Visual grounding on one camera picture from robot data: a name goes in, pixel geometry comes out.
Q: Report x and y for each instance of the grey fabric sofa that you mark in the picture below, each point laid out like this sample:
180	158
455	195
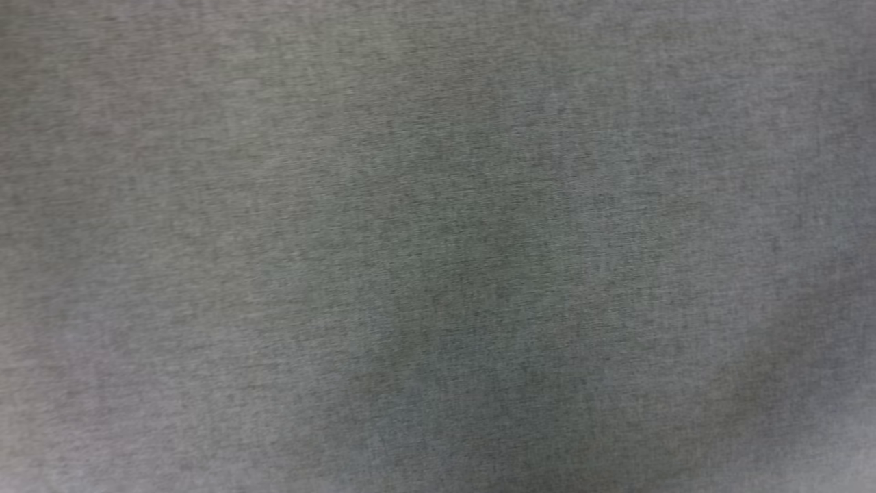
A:
438	246

